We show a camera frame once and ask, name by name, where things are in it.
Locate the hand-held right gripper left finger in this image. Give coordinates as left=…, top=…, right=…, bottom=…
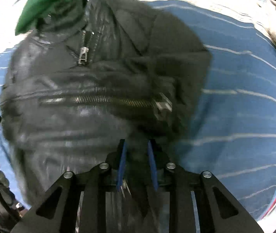
left=11, top=139, right=129, bottom=233

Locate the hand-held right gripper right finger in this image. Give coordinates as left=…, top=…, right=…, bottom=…
left=148, top=139, right=265, bottom=233

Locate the black leather jacket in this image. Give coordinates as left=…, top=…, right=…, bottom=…
left=0, top=0, right=213, bottom=209

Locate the blue striped blanket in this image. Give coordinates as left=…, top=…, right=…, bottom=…
left=0, top=0, right=276, bottom=221

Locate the green cloth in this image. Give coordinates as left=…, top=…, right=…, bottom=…
left=14, top=0, right=105, bottom=36

